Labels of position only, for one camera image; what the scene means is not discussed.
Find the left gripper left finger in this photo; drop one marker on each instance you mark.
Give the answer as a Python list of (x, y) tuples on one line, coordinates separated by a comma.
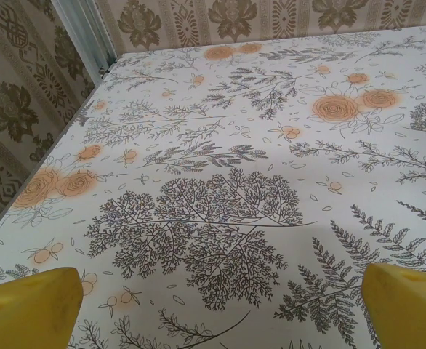
[(27, 312)]

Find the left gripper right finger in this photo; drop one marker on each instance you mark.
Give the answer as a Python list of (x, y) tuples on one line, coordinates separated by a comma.
[(409, 309)]

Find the aluminium frame post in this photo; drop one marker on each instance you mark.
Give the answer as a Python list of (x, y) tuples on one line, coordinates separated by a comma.
[(89, 32)]

